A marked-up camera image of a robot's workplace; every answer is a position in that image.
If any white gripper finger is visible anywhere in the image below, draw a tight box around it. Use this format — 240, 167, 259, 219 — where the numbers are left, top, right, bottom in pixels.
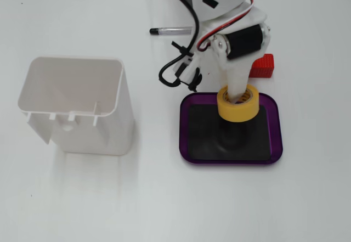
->
225, 58, 254, 103
213, 33, 230, 70

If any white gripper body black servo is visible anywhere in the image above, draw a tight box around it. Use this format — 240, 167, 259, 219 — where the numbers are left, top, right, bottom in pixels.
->
175, 5, 272, 88

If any yellow masking tape roll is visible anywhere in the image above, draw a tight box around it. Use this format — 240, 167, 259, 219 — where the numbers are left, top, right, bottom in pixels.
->
216, 84, 260, 123

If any white plastic box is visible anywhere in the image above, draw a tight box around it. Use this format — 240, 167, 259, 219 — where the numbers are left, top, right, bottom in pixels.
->
18, 56, 135, 156

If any red studded block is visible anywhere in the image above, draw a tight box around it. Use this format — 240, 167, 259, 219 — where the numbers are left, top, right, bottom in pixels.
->
248, 53, 275, 78

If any black zip tie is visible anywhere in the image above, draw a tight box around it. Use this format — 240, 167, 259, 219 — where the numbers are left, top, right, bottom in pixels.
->
180, 67, 203, 92
171, 41, 193, 58

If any clear black ballpoint pen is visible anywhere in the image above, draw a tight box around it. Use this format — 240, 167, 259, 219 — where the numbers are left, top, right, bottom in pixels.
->
149, 25, 194, 36

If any purple metal tray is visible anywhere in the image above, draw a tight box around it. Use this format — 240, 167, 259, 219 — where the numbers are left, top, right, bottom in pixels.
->
178, 92, 283, 167

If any black tray mat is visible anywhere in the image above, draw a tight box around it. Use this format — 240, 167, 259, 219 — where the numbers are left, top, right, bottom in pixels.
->
188, 103, 271, 162

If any red white black servo wire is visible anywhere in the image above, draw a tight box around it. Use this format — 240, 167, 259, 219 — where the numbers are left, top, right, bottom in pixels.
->
196, 0, 256, 53

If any black cable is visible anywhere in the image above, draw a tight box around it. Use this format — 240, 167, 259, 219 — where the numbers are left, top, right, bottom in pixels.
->
156, 0, 200, 88

